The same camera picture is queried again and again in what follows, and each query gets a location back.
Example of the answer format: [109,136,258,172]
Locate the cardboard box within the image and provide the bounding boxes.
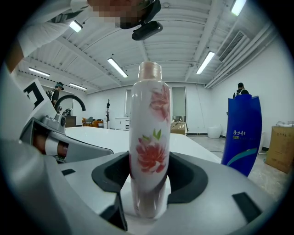
[265,125,294,174]
[170,121,188,135]

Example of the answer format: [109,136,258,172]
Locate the white egg-shaped toilet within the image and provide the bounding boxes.
[207,125,222,139]

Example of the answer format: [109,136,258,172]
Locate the dark coat rack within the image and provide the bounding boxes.
[105,99,111,129]

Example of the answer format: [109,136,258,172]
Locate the grey fisheye camera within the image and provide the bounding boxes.
[41,114,67,134]

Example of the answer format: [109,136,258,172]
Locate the person's white shirt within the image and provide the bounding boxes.
[16,0,97,59]

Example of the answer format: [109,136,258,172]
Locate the person's left hand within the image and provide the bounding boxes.
[33,134,69,159]

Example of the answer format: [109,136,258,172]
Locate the person's head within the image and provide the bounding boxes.
[88,0,150,28]

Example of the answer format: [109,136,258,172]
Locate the blue bottle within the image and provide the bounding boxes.
[220,94,263,178]

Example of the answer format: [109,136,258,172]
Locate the black head-mounted camera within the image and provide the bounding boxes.
[119,0,164,41]

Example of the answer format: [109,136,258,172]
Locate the ceiling air vent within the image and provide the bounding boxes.
[218,31,245,63]

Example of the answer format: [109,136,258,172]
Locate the grey window blind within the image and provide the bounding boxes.
[171,87,187,120]
[125,89,132,117]

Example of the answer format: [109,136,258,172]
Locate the white bathtub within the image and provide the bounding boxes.
[65,127,221,165]

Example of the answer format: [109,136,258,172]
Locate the white foam packing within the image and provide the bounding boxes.
[276,120,294,128]

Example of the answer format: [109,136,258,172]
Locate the dark wooden side table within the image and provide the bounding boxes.
[64,115,77,128]

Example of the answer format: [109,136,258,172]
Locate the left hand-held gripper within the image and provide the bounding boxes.
[3,74,114,164]

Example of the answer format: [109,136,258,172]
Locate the white cabinet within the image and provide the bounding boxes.
[114,117,130,131]

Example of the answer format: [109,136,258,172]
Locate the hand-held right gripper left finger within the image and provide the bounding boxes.
[45,151,129,235]

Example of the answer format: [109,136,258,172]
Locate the pink patterned bottle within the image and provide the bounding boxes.
[128,61,171,218]

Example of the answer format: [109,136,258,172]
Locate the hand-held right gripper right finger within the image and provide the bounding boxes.
[156,151,280,235]

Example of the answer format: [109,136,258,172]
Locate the ceiling light strip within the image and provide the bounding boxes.
[107,57,129,78]
[68,20,83,33]
[231,0,247,17]
[28,67,51,78]
[68,82,88,91]
[196,50,215,75]

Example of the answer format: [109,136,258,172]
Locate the person's left forearm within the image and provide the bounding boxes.
[5,42,25,74]

